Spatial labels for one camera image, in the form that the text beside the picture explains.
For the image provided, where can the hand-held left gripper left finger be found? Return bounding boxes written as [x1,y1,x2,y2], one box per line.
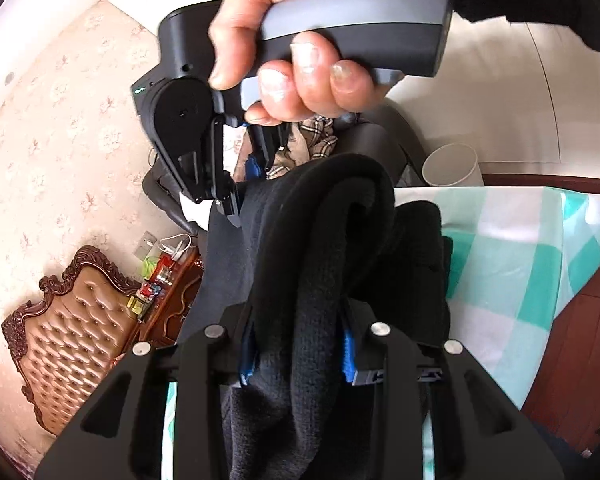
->
[34,305,261,480]

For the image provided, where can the tufted brown headboard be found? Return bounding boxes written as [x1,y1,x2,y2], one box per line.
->
[1,244,147,437]

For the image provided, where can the plaid scarf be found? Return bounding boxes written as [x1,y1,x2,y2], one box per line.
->
[269,116,339,179]

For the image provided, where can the black chair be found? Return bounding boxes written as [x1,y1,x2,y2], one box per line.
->
[141,100,427,237]

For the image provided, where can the green white checkered bed sheet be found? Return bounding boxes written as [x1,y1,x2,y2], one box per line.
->
[160,186,600,480]

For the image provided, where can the white wall socket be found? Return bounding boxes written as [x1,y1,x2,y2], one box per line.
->
[134,230,158,257]

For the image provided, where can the red packet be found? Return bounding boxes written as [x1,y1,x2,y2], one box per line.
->
[152,254,182,282]

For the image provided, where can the yellow box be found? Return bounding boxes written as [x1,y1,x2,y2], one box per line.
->
[126,294,149,322]

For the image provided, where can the dark wooden nightstand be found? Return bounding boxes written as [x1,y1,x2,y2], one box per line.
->
[134,249,207,347]

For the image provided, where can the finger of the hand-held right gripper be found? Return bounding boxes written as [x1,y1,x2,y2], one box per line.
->
[176,116,242,229]
[245,124,288,182]

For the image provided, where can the black pants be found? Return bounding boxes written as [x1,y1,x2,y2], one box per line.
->
[199,152,454,480]

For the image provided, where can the white charger cable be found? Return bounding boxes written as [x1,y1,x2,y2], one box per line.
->
[154,233,194,264]

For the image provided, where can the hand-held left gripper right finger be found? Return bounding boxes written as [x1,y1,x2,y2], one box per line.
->
[337,309,566,480]

